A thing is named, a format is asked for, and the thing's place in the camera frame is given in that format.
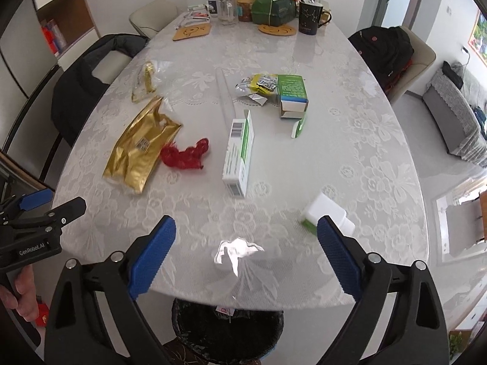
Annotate clear plastic wrapper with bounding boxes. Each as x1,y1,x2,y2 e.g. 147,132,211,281
213,237,265,276

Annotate long green white carton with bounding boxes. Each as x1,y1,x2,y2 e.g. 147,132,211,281
222,109,255,198

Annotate clear glass mug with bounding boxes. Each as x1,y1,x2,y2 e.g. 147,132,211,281
218,0,240,26

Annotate clear gold candy wrapper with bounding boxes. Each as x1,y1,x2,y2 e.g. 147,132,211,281
131,60,168,103

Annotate silver foil scrap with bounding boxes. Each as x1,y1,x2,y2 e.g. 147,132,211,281
243,92,269,108

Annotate white kitchen utensil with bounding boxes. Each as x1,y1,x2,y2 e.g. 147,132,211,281
175,11,211,30

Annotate grey sofa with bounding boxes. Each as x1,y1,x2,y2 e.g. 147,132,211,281
422,61,487,168

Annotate person's left hand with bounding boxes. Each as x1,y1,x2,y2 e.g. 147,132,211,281
0,265,39,319

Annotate yellow printed snack packet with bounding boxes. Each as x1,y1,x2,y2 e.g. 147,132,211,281
234,73,280,96

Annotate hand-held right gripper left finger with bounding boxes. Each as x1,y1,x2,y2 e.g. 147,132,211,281
45,215,177,365

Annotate round wooden coaster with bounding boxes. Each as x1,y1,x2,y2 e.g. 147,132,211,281
258,23,297,37

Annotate brown jar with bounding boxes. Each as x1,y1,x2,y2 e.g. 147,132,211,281
238,0,255,22

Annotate black backpack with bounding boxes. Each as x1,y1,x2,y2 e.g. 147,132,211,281
348,26,415,94

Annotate framed wall painting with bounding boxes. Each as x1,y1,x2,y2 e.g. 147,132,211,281
468,9,487,59

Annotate green cardboard box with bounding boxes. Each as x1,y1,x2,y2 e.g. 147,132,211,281
276,74,310,120

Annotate white lidded jar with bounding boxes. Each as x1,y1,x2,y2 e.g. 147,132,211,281
207,0,229,19

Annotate red packets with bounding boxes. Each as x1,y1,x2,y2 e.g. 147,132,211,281
40,19,61,56

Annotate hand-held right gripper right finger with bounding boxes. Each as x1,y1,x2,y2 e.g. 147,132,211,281
317,215,450,365

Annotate small white green box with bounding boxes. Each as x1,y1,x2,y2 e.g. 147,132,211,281
300,193,356,236

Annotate black patterned mug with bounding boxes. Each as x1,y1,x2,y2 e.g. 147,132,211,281
297,0,332,36

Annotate gold foil bag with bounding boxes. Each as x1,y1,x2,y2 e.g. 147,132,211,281
102,96,183,195

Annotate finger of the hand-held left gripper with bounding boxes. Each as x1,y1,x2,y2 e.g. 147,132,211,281
14,196,88,237
0,188,53,222

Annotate beige chair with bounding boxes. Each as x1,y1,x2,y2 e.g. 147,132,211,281
388,26,437,105
128,0,182,39

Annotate square wooden coaster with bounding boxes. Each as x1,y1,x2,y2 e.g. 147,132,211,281
172,23,212,42

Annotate wooden shelf cabinet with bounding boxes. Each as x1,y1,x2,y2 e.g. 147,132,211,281
31,0,96,61

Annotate red mesh wrapper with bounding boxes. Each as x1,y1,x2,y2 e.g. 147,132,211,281
160,137,211,170

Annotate trash bin with black bag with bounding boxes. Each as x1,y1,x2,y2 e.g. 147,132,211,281
171,297,284,365

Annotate black jacket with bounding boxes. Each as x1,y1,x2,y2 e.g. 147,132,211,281
51,33,150,147

